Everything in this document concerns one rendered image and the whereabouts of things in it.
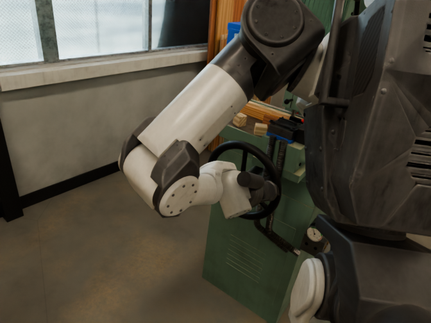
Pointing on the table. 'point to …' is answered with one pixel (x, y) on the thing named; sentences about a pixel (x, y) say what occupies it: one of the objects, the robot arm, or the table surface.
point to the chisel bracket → (291, 101)
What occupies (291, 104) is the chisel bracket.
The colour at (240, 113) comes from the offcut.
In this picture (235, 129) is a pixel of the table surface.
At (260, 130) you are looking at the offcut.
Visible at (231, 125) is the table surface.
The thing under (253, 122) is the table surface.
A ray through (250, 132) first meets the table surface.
